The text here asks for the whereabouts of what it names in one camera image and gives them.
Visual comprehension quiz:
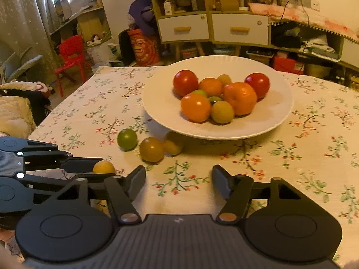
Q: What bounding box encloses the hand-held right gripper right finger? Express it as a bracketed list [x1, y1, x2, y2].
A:
[212, 165, 315, 225]

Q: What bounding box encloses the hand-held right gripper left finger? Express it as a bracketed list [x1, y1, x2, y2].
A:
[46, 166, 146, 225]

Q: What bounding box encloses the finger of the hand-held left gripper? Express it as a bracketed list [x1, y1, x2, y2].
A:
[17, 172, 115, 210]
[17, 142, 97, 173]

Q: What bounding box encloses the brown longan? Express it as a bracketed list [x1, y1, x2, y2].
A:
[217, 74, 232, 87]
[210, 101, 235, 124]
[92, 160, 116, 175]
[163, 134, 184, 156]

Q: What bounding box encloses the white ribbed plate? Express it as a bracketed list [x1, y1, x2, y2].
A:
[142, 55, 293, 141]

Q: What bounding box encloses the orange tomato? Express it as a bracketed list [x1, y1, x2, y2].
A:
[181, 93, 212, 123]

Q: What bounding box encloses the large orange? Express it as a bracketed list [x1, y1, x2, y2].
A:
[223, 82, 258, 116]

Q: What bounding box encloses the red tomato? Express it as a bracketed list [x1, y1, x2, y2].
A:
[244, 73, 270, 99]
[173, 70, 199, 98]

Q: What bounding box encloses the brownish green tomato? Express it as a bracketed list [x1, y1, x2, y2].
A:
[139, 137, 164, 163]

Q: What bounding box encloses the round dark green tomato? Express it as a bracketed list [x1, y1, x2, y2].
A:
[117, 128, 138, 151]

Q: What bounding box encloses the cream fluffy cloth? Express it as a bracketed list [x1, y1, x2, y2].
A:
[0, 81, 54, 139]

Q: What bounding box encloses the small mandarin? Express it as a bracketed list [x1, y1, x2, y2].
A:
[198, 78, 223, 98]

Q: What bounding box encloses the floral tablecloth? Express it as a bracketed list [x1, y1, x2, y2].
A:
[6, 64, 359, 269]

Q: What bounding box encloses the grey folding chair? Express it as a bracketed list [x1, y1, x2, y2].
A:
[0, 45, 44, 83]

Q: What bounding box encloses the red plastic chair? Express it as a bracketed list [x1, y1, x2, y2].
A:
[54, 35, 87, 97]

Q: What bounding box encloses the orange snack bucket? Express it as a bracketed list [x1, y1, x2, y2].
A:
[127, 29, 161, 67]

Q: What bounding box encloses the red storage box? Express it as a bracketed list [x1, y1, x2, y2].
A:
[273, 55, 306, 75]

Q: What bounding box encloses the beige patterned curtain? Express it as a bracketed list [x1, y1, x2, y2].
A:
[0, 0, 61, 83]

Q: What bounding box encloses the black bag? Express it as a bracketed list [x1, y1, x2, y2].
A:
[273, 22, 303, 49]

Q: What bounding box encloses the pile of documents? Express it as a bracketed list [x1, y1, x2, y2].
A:
[304, 36, 341, 59]

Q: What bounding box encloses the purple plush toy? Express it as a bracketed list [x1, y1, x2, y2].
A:
[128, 0, 158, 35]

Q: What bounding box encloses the small white box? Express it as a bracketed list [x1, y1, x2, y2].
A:
[163, 0, 176, 15]

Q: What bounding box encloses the wooden storage cabinet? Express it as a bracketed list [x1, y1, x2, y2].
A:
[146, 0, 359, 72]

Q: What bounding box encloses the pink patterned cloth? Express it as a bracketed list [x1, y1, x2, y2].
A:
[248, 2, 359, 44]

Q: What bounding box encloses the wooden wall shelf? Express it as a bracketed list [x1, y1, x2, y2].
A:
[50, 0, 111, 62]

